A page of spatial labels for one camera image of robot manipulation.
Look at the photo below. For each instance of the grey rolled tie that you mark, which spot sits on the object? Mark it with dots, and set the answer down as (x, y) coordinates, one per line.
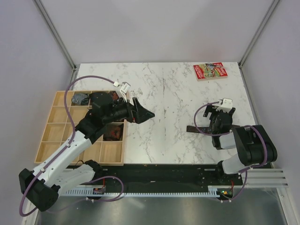
(80, 99)

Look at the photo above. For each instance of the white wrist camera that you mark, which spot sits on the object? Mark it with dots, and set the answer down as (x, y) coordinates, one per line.
(225, 105)
(122, 89)

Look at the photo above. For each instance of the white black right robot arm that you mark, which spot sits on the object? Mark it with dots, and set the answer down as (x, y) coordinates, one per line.
(252, 143)

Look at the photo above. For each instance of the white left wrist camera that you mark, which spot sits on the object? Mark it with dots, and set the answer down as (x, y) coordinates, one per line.
(122, 89)

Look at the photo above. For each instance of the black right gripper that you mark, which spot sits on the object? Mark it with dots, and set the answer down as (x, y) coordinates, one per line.
(212, 109)

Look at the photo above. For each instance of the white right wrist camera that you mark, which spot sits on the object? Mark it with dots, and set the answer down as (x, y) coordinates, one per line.
(225, 105)

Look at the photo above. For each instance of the wooden compartment tray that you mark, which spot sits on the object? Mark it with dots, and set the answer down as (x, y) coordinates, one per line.
(59, 128)

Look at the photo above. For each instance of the brown floral necktie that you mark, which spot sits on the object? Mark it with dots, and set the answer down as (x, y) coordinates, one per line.
(199, 130)

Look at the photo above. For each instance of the aluminium frame rail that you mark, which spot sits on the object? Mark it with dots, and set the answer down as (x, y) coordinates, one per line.
(266, 178)

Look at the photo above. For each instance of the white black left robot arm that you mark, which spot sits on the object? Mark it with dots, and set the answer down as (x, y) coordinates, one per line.
(43, 185)

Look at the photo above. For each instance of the red paperback book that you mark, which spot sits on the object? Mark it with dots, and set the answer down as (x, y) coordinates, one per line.
(210, 71)

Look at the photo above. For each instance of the white slotted cable duct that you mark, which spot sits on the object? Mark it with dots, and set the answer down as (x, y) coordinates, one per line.
(90, 191)

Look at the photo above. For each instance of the dark multicolour rolled tie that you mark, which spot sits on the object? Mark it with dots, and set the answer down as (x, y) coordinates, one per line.
(114, 95)

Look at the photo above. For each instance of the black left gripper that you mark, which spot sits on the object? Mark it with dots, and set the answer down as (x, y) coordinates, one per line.
(137, 113)

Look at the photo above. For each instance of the red brown rolled tie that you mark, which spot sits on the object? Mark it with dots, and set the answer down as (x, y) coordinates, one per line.
(113, 132)

